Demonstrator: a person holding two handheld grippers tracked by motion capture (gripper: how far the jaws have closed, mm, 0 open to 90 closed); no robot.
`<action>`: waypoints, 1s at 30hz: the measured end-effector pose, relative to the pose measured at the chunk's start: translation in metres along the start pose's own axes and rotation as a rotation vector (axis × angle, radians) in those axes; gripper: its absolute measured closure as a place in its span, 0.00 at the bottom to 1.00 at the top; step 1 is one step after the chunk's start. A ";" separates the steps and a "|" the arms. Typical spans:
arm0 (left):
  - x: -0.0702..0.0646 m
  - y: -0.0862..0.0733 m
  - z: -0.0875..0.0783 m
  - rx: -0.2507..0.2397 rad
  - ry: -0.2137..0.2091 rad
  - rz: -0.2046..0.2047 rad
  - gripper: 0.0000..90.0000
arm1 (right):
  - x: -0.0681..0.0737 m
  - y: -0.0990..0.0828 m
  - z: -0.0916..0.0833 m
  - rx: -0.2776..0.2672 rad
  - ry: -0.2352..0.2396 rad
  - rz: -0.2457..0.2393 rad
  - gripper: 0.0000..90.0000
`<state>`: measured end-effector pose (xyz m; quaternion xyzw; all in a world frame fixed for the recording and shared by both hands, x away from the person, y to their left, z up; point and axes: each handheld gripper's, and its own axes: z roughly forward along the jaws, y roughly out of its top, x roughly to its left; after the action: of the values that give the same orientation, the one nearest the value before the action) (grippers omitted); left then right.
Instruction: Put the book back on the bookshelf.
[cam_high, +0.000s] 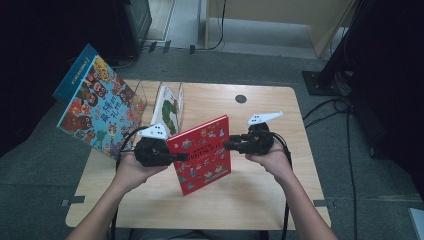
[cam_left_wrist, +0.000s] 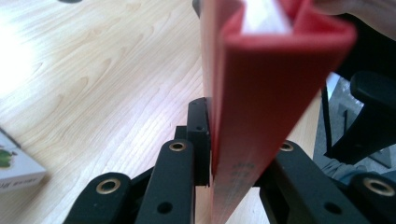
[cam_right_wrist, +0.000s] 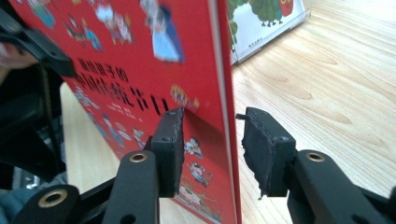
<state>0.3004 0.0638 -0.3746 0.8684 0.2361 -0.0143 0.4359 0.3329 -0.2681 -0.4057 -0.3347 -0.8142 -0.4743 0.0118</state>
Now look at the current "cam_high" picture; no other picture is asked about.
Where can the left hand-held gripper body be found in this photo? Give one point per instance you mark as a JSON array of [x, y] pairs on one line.
[[151, 151]]

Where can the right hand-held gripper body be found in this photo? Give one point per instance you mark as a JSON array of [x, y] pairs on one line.
[[261, 138]]

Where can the red picture book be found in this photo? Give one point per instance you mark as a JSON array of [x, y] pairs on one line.
[[201, 155]]

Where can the white caterpillar picture book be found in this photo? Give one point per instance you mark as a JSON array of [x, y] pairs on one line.
[[168, 111]]

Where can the clear acrylic book rack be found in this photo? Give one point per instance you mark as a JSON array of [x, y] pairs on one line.
[[160, 100]]

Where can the colourful animals picture book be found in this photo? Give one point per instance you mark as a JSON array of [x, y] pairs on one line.
[[100, 106]]

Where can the blue monster picture book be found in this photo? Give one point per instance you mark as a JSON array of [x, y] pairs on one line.
[[71, 76]]

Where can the person's left hand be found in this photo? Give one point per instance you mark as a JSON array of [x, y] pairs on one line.
[[136, 171]]

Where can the person's right hand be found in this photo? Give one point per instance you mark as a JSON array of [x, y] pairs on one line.
[[273, 163]]

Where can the black round table grommet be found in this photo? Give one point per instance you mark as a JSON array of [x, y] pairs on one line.
[[240, 99]]

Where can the grey tape strip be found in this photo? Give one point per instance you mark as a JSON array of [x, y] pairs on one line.
[[75, 200], [323, 203]]

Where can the black floor tape piece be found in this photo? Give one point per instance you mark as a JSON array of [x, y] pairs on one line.
[[166, 46], [192, 49], [152, 46]]

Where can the black stand pole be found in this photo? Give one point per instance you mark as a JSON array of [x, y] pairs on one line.
[[340, 50]]

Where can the black cabinet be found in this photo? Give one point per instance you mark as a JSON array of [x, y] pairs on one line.
[[135, 23]]

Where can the white box corner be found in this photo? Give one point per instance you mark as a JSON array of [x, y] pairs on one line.
[[418, 223]]

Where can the black stand base plate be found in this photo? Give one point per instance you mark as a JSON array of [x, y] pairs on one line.
[[316, 83]]

